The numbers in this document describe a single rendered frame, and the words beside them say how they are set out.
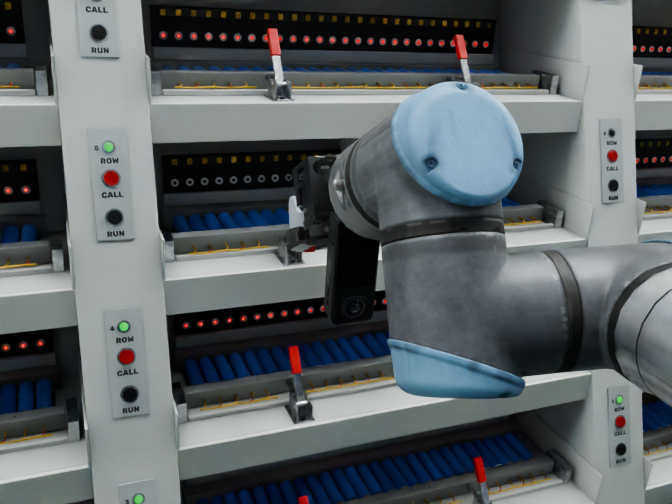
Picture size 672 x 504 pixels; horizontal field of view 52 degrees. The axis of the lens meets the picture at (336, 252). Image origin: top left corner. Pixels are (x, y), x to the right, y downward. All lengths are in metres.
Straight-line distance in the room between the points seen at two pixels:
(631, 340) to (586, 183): 0.61
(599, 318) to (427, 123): 0.17
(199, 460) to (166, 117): 0.40
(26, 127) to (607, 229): 0.79
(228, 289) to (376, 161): 0.37
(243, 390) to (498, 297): 0.51
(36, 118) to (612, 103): 0.78
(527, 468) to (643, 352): 0.71
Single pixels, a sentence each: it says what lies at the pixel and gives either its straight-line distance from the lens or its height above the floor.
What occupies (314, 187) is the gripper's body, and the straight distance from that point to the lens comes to 0.67.
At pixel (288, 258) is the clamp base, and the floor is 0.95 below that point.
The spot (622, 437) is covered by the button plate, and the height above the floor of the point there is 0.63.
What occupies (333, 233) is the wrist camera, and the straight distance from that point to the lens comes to 0.64.
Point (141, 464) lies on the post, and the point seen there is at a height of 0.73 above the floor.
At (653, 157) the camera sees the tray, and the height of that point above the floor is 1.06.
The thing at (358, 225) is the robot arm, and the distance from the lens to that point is 0.58.
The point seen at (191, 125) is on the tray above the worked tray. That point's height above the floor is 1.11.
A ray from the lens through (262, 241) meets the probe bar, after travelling 0.90.
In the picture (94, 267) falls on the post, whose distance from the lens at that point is 0.80.
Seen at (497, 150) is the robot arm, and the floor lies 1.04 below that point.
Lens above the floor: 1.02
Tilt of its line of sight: 4 degrees down
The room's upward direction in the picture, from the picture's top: 3 degrees counter-clockwise
